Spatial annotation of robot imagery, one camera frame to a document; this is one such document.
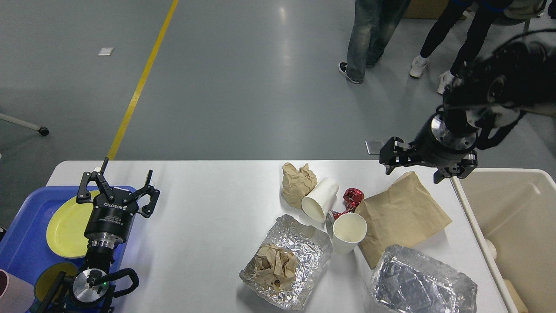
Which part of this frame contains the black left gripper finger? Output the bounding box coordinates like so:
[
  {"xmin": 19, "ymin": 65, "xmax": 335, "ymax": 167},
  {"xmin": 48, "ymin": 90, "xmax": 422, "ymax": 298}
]
[
  {"xmin": 122, "ymin": 169, "xmax": 161, "ymax": 218},
  {"xmin": 76, "ymin": 157, "xmax": 114, "ymax": 205}
]

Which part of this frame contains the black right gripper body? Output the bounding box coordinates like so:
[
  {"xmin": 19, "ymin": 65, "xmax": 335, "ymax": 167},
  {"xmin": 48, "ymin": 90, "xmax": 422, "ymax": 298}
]
[{"xmin": 410, "ymin": 112, "xmax": 478, "ymax": 168}]

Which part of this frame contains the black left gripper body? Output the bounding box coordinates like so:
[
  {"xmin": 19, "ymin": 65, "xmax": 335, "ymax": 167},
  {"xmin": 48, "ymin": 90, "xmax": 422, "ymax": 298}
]
[{"xmin": 84, "ymin": 191, "xmax": 139, "ymax": 249}]

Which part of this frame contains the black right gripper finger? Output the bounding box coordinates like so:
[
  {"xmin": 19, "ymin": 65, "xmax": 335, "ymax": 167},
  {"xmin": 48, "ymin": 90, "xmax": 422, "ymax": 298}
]
[
  {"xmin": 433, "ymin": 152, "xmax": 478, "ymax": 184},
  {"xmin": 379, "ymin": 137, "xmax": 424, "ymax": 176}
]

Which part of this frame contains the yellow plate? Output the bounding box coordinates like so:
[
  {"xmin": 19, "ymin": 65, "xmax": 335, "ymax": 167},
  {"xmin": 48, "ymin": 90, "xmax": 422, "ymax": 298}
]
[{"xmin": 46, "ymin": 196, "xmax": 93, "ymax": 259}]

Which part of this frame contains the brown paper bag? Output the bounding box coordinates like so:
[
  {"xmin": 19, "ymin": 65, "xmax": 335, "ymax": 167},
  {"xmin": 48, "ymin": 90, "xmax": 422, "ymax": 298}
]
[
  {"xmin": 281, "ymin": 162, "xmax": 318, "ymax": 210},
  {"xmin": 355, "ymin": 172, "xmax": 452, "ymax": 269}
]

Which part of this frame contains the dark teal mug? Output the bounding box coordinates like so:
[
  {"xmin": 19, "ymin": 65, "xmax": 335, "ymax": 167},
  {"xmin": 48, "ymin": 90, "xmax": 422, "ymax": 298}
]
[{"xmin": 29, "ymin": 262, "xmax": 78, "ymax": 313}]

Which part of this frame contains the pink mug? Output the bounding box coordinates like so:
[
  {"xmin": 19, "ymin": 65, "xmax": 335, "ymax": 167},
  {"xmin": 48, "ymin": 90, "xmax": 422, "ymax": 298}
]
[{"xmin": 0, "ymin": 270, "xmax": 35, "ymax": 313}]

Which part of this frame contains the aluminium foil tray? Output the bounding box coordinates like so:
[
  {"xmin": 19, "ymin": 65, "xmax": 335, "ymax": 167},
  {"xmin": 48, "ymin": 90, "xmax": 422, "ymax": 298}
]
[{"xmin": 370, "ymin": 244, "xmax": 478, "ymax": 313}]

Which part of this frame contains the aluminium foil sheet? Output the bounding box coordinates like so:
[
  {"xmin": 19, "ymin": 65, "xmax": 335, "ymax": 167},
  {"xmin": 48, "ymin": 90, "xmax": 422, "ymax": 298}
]
[{"xmin": 239, "ymin": 214, "xmax": 332, "ymax": 311}]

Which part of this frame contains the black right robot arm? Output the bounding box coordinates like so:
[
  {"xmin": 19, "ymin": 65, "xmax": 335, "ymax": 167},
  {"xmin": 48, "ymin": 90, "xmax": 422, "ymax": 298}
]
[{"xmin": 379, "ymin": 32, "xmax": 556, "ymax": 183}]

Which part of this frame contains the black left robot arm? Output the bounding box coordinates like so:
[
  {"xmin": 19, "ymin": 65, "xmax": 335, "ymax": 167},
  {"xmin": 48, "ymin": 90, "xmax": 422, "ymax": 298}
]
[{"xmin": 37, "ymin": 158, "xmax": 160, "ymax": 313}]

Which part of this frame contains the left metal floor plate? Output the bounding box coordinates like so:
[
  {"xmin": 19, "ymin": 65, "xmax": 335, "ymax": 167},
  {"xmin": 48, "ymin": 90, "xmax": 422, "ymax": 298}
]
[{"xmin": 365, "ymin": 140, "xmax": 385, "ymax": 155}]

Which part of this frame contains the red foil wrapper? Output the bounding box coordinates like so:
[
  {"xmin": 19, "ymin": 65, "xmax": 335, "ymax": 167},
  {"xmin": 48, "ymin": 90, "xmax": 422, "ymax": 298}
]
[{"xmin": 331, "ymin": 188, "xmax": 364, "ymax": 221}]

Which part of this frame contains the beige plastic bin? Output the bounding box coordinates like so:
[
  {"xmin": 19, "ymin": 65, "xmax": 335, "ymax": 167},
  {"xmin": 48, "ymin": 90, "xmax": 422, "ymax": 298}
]
[{"xmin": 451, "ymin": 169, "xmax": 556, "ymax": 313}]

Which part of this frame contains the chair leg with caster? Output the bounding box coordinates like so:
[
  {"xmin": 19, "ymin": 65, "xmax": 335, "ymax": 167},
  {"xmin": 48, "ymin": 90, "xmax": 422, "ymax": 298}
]
[{"xmin": 0, "ymin": 113, "xmax": 50, "ymax": 136}]

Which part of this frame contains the blue plastic tray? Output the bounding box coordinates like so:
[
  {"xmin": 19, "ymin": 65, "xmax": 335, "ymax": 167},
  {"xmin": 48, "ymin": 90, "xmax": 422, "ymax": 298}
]
[{"xmin": 0, "ymin": 186, "xmax": 135, "ymax": 313}]

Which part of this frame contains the upright white paper cup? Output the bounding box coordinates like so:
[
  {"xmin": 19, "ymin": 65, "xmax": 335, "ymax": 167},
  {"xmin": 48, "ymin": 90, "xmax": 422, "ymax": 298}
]
[{"xmin": 331, "ymin": 213, "xmax": 367, "ymax": 254}]

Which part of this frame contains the lying white paper cup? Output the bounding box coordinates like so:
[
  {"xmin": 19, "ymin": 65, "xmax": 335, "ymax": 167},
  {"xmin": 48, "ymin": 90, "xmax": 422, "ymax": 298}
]
[{"xmin": 301, "ymin": 178, "xmax": 339, "ymax": 223}]

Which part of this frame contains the crumpled brown paper bag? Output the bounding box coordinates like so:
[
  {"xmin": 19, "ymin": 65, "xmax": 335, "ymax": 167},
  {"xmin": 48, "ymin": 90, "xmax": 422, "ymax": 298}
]
[{"xmin": 281, "ymin": 162, "xmax": 318, "ymax": 210}]

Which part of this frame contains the person in black leggings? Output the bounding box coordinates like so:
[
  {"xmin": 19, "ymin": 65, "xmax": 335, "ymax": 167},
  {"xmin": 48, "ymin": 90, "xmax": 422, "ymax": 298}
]
[{"xmin": 409, "ymin": 0, "xmax": 515, "ymax": 95}]

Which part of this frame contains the person in blue jeans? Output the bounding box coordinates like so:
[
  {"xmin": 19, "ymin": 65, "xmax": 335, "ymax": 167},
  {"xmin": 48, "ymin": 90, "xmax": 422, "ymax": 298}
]
[{"xmin": 339, "ymin": 0, "xmax": 410, "ymax": 84}]

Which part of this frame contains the crumpled brown paper ball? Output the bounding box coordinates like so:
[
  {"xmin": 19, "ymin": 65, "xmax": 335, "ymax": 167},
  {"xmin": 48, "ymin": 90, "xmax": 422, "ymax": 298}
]
[{"xmin": 253, "ymin": 244, "xmax": 299, "ymax": 293}]

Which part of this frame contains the office chair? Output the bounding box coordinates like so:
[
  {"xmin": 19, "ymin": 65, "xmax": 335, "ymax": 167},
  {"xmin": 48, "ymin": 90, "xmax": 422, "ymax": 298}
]
[{"xmin": 503, "ymin": 0, "xmax": 547, "ymax": 32}]

